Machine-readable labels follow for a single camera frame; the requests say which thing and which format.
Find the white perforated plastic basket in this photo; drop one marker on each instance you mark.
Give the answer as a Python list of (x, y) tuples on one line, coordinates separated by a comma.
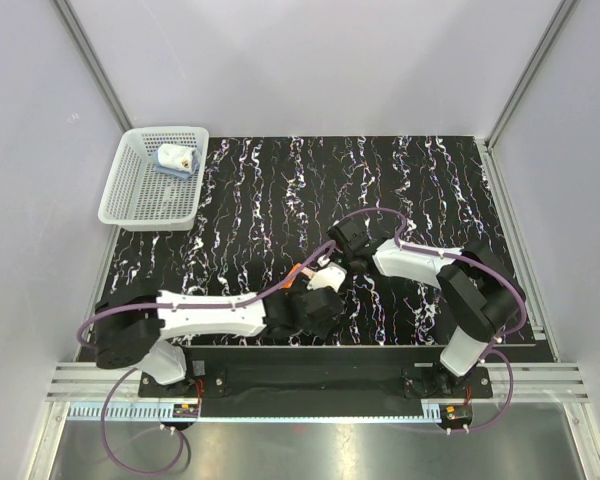
[(137, 197)]

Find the orange white towel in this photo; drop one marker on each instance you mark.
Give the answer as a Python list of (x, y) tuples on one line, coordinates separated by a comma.
[(298, 275)]

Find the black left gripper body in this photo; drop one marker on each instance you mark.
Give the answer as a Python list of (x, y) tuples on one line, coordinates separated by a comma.
[(318, 330)]

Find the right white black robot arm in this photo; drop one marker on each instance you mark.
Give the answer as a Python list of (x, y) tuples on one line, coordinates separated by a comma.
[(485, 299)]

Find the blue white bear towel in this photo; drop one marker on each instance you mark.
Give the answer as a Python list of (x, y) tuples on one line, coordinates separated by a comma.
[(176, 160)]

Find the aluminium rail frame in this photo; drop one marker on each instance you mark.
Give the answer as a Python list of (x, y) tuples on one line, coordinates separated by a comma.
[(92, 393)]

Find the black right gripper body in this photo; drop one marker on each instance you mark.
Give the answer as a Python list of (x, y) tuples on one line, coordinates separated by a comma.
[(349, 258)]

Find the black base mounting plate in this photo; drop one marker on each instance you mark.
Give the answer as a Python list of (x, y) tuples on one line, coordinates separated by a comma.
[(308, 383)]

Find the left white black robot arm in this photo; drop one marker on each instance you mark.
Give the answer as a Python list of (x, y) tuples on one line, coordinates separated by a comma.
[(135, 324)]

